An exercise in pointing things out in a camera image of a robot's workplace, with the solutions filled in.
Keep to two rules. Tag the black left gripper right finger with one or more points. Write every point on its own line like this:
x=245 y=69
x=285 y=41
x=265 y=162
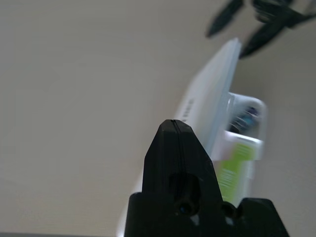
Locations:
x=197 y=168

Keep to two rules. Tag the green highlighter pen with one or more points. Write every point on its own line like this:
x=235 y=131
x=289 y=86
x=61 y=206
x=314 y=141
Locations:
x=234 y=170

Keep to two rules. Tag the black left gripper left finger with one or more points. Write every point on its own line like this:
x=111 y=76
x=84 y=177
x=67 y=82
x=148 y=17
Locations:
x=163 y=158

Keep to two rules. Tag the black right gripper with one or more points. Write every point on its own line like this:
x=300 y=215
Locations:
x=279 y=11

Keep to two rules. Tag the white plastic pencil case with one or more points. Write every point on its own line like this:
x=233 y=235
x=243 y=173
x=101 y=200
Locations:
x=209 y=98

